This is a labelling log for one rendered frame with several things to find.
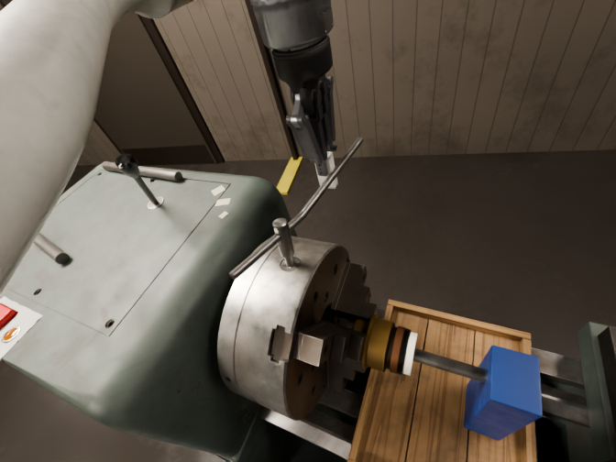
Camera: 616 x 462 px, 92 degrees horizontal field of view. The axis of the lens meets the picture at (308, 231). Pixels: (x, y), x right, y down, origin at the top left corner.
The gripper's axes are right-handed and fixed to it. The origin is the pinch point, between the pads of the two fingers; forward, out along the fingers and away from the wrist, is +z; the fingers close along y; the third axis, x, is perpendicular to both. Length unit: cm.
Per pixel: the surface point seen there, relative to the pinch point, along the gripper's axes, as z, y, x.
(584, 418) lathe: 44, -13, -50
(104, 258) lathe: 4.4, -25.0, 36.3
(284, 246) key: 1.3, -16.3, 0.9
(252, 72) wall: 47, 169, 133
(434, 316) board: 39.3, -2.4, -21.7
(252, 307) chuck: 7.0, -24.6, 4.2
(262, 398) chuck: 17.4, -34.0, 1.2
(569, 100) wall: 89, 197, -84
